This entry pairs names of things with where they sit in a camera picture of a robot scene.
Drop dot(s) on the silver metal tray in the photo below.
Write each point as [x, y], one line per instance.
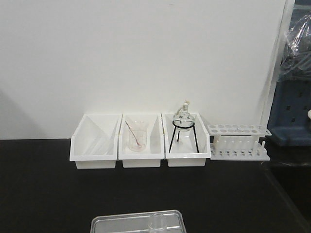
[136, 223]

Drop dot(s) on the black wire tripod stand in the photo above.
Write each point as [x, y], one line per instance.
[179, 128]

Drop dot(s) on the white test tube rack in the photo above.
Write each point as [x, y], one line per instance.
[238, 142]

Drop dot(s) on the white storage bin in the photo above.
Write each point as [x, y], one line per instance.
[94, 144]
[154, 152]
[183, 153]

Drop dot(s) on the clear glass beaker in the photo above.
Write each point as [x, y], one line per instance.
[157, 223]

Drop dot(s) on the left white storage bin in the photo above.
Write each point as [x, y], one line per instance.
[94, 144]

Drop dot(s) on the right white storage bin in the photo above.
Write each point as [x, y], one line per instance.
[183, 153]

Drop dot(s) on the blue perforated box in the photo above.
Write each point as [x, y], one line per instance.
[290, 115]

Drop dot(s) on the middle white storage bin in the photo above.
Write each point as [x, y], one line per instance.
[154, 152]

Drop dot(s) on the round glass flask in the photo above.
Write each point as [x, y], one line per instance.
[182, 119]

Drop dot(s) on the red-tipped glass stirring rod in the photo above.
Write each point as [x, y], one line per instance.
[134, 136]

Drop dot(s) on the clear plastic bag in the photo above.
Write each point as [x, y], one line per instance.
[296, 59]

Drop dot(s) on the glass beaker in bin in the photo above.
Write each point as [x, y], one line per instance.
[137, 135]

